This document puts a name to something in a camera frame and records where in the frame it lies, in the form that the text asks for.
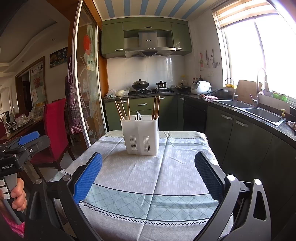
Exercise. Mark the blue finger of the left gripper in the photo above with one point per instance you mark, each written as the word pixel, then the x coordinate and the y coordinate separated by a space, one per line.
pixel 28 138

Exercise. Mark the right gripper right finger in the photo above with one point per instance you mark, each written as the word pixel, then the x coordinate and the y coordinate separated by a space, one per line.
pixel 209 176

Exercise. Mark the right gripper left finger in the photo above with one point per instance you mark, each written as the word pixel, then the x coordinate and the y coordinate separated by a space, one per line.
pixel 85 177

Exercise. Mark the light wooden chopstick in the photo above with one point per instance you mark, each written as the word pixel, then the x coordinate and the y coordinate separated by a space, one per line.
pixel 128 106
pixel 123 109
pixel 119 110

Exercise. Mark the dark brown wooden chopstick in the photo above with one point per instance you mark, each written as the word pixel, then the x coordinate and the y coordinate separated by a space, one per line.
pixel 156 107

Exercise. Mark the steel kitchen sink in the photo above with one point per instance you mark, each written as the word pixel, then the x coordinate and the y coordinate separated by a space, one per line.
pixel 263 114

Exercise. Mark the person's left hand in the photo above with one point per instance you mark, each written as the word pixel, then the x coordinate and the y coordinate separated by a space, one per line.
pixel 19 196

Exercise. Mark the red dining chair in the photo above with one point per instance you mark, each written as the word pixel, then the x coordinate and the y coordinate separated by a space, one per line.
pixel 54 125

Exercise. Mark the checked apron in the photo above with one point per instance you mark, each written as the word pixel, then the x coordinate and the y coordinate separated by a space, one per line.
pixel 72 103

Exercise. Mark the white grey tablecloth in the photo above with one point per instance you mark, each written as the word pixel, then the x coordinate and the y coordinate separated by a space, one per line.
pixel 135 197

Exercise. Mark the white plastic utensil holder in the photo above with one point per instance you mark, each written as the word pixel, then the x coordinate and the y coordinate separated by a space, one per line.
pixel 141 136

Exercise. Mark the glass sliding door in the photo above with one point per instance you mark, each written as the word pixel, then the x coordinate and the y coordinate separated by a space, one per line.
pixel 85 65

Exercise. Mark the chrome sink faucet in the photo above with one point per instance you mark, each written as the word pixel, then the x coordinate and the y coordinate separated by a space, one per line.
pixel 257 89

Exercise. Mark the white rice cooker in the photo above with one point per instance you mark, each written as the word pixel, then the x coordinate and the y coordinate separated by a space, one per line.
pixel 200 87

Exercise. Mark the wooden cutting board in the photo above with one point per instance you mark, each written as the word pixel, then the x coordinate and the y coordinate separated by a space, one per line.
pixel 244 89

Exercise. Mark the small black pot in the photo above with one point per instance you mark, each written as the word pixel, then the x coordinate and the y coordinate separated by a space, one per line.
pixel 161 85

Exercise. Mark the black wok with lid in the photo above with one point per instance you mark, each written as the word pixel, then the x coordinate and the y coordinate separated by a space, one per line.
pixel 140 85

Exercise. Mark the steel range hood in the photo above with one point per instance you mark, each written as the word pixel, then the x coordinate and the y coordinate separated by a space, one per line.
pixel 148 43

